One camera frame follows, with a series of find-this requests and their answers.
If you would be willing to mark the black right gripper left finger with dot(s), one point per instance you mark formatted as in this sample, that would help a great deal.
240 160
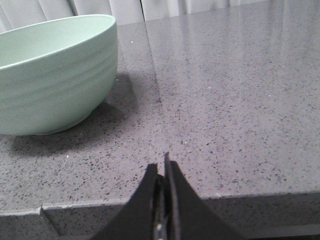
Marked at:
135 221

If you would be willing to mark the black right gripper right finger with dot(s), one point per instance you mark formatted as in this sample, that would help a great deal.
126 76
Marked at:
189 218

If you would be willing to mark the green bowl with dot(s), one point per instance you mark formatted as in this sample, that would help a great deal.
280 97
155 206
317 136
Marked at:
53 74

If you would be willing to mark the white curtain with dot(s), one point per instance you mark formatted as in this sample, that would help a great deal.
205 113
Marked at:
160 8

